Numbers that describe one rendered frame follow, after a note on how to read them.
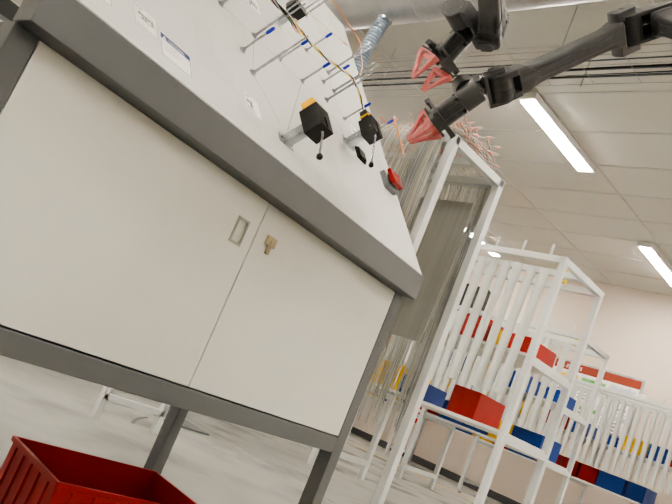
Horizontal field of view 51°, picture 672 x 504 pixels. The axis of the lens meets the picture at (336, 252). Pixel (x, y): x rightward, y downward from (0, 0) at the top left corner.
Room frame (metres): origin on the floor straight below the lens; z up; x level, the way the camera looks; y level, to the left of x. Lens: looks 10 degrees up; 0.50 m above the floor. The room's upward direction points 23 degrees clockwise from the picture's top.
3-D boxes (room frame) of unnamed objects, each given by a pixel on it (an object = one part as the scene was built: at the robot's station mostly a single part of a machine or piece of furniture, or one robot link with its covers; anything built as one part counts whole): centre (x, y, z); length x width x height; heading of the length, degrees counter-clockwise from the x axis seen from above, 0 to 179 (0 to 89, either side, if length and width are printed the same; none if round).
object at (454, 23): (1.58, -0.09, 1.45); 0.12 x 0.12 x 0.09; 54
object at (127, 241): (1.19, 0.34, 0.60); 0.55 x 0.02 x 0.39; 141
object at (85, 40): (1.39, 0.15, 0.83); 1.18 x 0.05 x 0.06; 141
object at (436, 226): (2.85, 0.11, 0.78); 1.39 x 0.45 x 1.56; 43
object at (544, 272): (5.76, 0.50, 1.23); 4.90 x 0.07 x 0.78; 43
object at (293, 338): (1.62, -0.01, 0.60); 0.55 x 0.03 x 0.39; 141
